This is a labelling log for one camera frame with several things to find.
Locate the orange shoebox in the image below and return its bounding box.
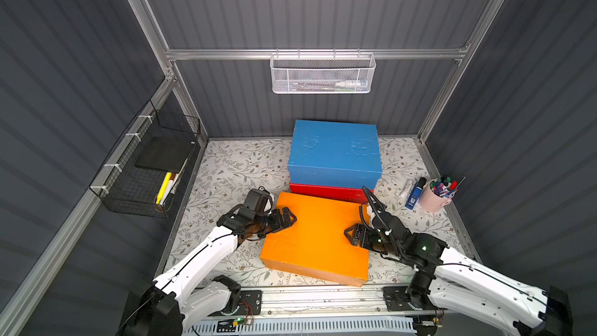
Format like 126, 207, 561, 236
260, 192, 369, 287

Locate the red shoebox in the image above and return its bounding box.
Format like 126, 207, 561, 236
289, 183, 367, 204

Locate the blue shoebox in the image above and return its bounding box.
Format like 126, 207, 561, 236
288, 120, 382, 190

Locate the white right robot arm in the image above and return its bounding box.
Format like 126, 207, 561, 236
345, 213, 573, 335

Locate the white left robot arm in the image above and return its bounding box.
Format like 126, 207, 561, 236
116, 187, 297, 335

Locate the blue stapler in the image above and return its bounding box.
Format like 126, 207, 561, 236
405, 177, 427, 210

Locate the white glue stick tube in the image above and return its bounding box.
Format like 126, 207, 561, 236
400, 179, 414, 201

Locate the pink pen cup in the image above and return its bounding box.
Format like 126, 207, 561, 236
418, 175, 466, 213

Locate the yellow highlighter marker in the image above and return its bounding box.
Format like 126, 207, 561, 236
155, 173, 173, 205

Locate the black notebook in basket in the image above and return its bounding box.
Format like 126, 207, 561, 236
135, 137, 195, 174

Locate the white marker in mesh basket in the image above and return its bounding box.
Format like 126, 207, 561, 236
334, 79, 370, 93

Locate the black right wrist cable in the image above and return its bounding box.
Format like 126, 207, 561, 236
360, 186, 390, 234

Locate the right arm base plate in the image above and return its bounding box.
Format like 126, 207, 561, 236
382, 285, 439, 312

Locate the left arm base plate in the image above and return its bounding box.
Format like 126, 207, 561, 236
208, 289, 263, 317

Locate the white perforated cable duct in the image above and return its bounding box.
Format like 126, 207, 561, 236
183, 316, 417, 335

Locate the black wire wall basket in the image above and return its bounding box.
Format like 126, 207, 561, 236
90, 104, 201, 219

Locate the white wire mesh basket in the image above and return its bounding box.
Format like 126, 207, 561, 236
270, 51, 377, 94

